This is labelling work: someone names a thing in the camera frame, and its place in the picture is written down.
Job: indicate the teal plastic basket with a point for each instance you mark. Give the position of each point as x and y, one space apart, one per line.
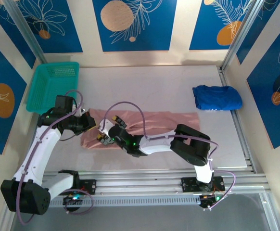
51 84

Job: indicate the pink t-shirt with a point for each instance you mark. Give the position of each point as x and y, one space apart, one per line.
166 120

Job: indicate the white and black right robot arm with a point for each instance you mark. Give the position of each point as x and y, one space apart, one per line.
154 146

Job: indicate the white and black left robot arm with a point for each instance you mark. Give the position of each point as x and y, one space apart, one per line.
34 156

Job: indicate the blue folded t-shirt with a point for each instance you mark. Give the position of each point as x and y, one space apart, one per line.
221 96

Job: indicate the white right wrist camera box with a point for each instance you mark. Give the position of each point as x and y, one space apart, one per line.
105 125

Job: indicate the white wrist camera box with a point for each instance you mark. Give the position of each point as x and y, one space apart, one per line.
105 125
83 111

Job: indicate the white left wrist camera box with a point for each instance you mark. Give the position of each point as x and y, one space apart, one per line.
83 111

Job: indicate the aluminium mounting rail frame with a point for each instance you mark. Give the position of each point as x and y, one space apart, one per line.
135 184

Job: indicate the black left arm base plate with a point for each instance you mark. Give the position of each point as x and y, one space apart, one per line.
92 186

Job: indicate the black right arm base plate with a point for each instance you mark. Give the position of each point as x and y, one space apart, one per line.
187 185

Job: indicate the blue floral wall panel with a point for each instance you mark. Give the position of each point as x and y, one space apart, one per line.
202 24
58 36
279 120
154 29
0 72
12 31
255 29

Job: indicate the aluminium corner post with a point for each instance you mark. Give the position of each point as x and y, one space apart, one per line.
24 26
241 31

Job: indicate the aluminium side rail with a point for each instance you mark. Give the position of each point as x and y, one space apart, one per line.
223 78

